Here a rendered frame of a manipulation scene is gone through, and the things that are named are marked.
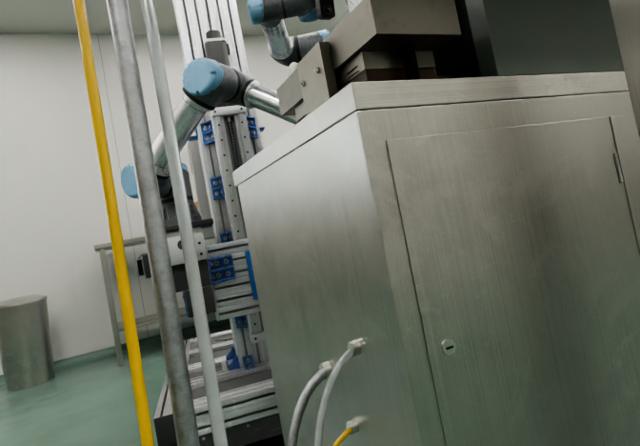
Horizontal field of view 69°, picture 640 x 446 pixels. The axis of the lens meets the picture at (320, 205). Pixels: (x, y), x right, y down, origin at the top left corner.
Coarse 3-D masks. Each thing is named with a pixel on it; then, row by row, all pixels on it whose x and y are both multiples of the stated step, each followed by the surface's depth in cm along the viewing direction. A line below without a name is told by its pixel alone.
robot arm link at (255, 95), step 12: (240, 72) 153; (252, 84) 152; (240, 96) 153; (252, 96) 151; (264, 96) 150; (276, 96) 149; (252, 108) 158; (264, 108) 151; (276, 108) 148; (288, 120) 149
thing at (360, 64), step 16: (352, 64) 75; (368, 64) 73; (384, 64) 74; (400, 64) 75; (432, 64) 78; (336, 80) 81; (352, 80) 76; (368, 80) 73; (384, 80) 74; (304, 112) 94
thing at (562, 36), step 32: (480, 0) 76; (512, 0) 79; (544, 0) 82; (576, 0) 86; (608, 0) 90; (480, 32) 77; (512, 32) 78; (544, 32) 81; (576, 32) 85; (608, 32) 89; (480, 64) 78; (512, 64) 77; (544, 64) 80; (576, 64) 84; (608, 64) 88
